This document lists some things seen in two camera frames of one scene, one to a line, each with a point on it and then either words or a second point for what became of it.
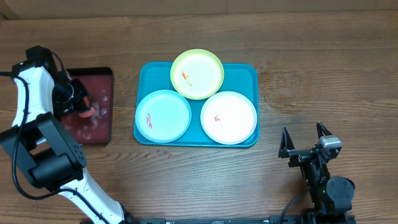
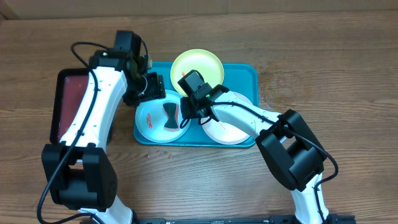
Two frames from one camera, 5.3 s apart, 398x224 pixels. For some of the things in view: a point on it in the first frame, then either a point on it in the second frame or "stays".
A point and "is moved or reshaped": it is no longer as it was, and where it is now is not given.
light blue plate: [163, 116] stays
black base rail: [275, 220] stays
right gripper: [298, 155] to [188, 106]
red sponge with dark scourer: [91, 111] is moved or reshaped
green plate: [197, 74] stays
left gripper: [77, 101] to [157, 89]
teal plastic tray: [150, 76] stays
